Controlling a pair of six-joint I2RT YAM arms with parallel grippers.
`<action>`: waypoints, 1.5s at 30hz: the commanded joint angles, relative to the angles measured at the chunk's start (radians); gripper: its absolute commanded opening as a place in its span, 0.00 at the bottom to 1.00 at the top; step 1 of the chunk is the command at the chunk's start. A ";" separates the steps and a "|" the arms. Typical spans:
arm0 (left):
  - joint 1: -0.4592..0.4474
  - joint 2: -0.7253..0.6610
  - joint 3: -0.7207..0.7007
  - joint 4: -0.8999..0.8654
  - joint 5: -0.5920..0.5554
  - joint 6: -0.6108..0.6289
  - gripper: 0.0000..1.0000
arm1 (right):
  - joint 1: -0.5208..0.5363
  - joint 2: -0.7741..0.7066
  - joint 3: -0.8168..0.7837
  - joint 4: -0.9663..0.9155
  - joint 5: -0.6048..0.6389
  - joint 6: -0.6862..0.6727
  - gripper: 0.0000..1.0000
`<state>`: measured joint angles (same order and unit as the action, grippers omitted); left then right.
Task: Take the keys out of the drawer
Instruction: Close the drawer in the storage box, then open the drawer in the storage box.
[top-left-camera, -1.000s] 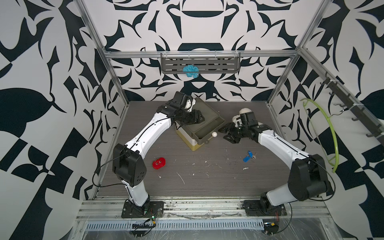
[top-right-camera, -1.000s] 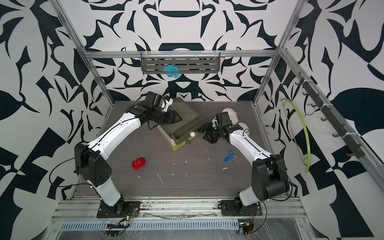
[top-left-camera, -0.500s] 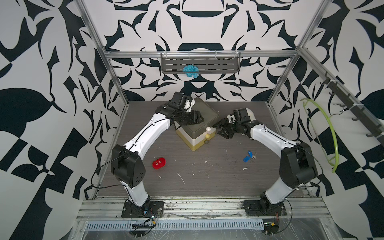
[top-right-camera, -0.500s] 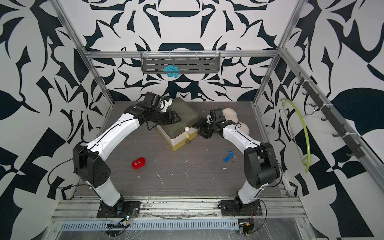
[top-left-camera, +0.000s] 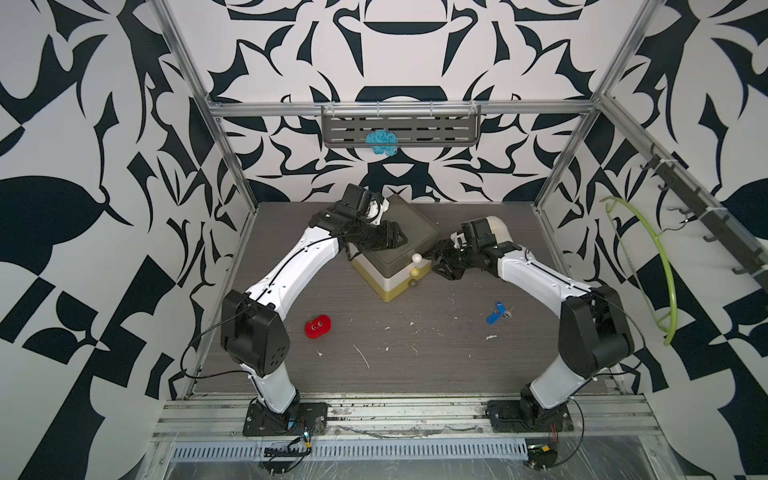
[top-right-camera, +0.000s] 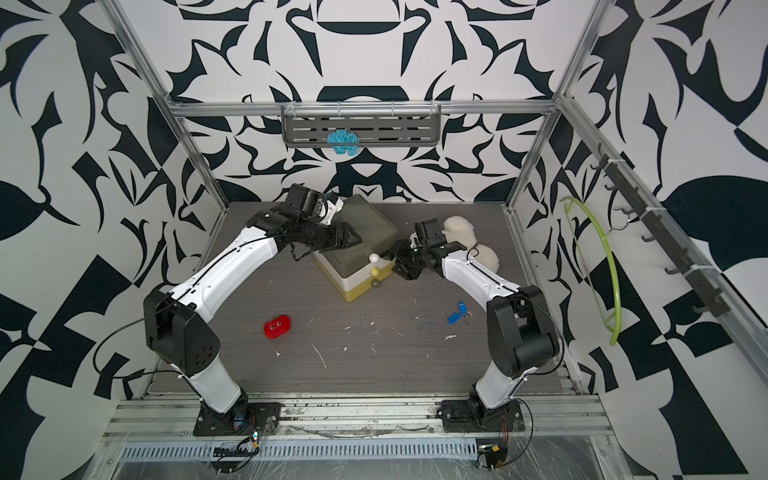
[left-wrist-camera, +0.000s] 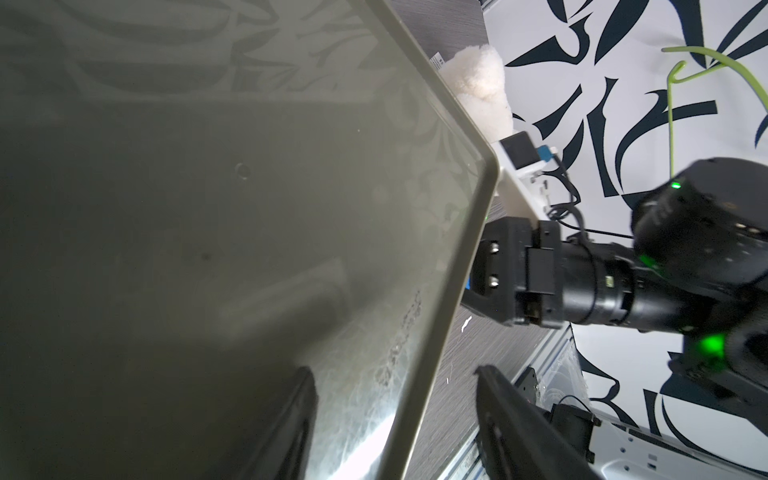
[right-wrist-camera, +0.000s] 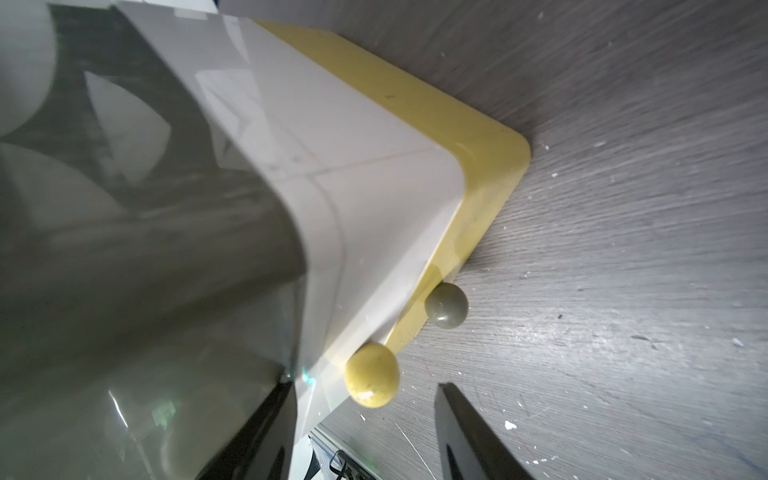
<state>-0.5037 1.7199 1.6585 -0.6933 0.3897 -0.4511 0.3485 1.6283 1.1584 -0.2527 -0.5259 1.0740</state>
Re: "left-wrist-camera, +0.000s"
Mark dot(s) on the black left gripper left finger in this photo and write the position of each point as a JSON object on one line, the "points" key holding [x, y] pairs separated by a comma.
{"points": [[278, 442]]}

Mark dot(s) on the drawer unit olive cream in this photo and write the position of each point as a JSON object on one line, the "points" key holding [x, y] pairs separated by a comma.
{"points": [[200, 197]]}

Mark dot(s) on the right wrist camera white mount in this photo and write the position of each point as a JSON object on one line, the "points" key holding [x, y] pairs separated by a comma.
{"points": [[523, 187]]}

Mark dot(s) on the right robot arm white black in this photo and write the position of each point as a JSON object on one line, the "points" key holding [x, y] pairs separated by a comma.
{"points": [[697, 267]]}

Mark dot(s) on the white plush polar bear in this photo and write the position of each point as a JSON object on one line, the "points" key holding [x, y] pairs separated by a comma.
{"points": [[476, 77]]}

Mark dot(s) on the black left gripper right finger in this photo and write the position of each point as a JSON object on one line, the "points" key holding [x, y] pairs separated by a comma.
{"points": [[515, 440]]}

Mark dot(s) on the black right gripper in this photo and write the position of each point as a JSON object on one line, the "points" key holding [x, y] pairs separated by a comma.
{"points": [[516, 277]]}

